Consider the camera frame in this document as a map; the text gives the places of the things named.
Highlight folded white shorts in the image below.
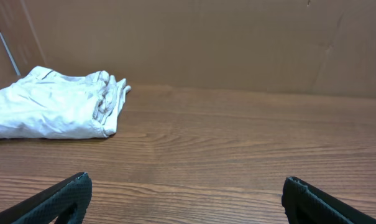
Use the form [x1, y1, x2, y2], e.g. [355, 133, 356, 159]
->
[0, 66, 131, 139]

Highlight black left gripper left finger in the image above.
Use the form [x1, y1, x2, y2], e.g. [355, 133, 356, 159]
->
[0, 172, 93, 224]

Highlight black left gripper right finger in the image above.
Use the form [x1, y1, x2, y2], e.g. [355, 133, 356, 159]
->
[282, 177, 376, 224]

